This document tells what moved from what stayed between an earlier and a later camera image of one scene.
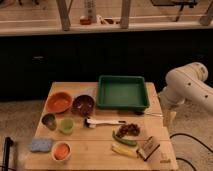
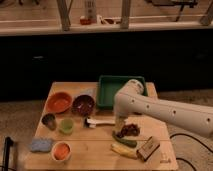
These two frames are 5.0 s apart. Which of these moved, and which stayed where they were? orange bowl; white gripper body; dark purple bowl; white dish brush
Moved: white gripper body
Stayed: white dish brush; dark purple bowl; orange bowl
